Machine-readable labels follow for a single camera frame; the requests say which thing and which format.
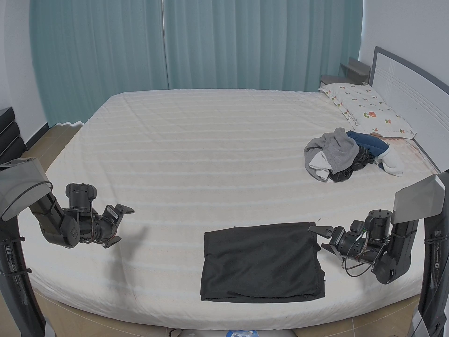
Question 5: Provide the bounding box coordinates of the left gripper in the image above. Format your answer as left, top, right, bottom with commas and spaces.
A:
92, 205, 135, 249

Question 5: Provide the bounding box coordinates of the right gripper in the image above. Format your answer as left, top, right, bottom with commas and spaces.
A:
308, 225, 365, 260

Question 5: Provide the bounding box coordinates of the black T-shirt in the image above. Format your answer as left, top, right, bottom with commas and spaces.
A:
200, 221, 326, 303

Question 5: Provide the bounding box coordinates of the pile of clothes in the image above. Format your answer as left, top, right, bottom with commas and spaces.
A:
304, 127, 404, 183

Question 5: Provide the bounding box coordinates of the bed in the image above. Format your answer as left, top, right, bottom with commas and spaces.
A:
26, 46, 449, 329

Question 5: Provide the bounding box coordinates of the white printed pillow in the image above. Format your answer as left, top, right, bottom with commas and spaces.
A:
318, 83, 417, 139

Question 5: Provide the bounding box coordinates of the black chest of drawers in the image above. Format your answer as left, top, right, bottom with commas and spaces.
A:
0, 107, 27, 164

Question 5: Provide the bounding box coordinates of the grey bedside table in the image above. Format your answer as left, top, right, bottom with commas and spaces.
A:
320, 57, 371, 86

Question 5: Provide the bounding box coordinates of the blue-green curtain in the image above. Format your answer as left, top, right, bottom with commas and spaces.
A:
163, 0, 363, 92
30, 0, 169, 126

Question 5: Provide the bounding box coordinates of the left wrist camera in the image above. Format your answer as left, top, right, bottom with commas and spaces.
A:
105, 205, 123, 224

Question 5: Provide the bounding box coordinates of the black cable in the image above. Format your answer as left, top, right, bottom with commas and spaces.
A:
0, 181, 53, 222
343, 256, 379, 277

